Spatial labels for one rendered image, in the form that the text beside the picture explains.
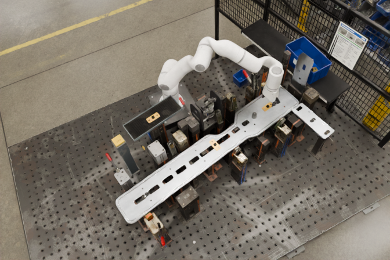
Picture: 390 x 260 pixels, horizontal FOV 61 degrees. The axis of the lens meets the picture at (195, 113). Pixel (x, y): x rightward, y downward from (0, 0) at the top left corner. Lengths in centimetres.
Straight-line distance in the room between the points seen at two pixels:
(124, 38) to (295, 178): 276
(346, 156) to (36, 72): 340
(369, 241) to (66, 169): 247
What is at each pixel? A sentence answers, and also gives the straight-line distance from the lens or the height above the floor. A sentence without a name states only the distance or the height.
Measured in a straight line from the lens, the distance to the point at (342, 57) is 247.
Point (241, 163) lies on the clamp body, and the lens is 208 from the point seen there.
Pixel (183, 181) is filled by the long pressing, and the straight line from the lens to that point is 208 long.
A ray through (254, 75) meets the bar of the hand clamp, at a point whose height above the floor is 119.
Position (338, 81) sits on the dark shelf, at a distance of 255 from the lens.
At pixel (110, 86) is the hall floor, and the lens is 386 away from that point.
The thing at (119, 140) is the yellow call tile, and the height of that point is 116.
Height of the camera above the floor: 294
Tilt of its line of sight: 58 degrees down
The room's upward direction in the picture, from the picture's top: 6 degrees counter-clockwise
